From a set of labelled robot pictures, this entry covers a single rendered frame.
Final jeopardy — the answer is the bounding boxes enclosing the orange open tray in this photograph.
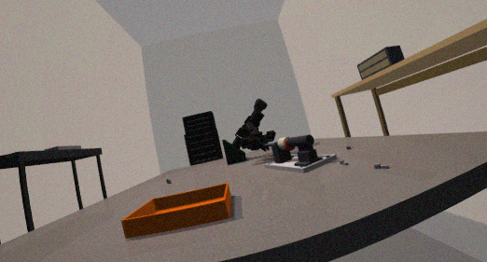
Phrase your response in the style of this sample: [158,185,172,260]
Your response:
[120,183,230,239]

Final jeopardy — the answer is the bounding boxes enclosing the red-brown ring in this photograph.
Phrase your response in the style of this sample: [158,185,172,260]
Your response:
[284,139,295,151]

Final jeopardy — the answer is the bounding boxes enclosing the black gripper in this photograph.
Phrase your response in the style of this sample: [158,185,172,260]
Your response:
[241,127,276,152]

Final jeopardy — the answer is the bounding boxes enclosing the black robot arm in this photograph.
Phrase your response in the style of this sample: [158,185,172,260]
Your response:
[231,99,267,151]

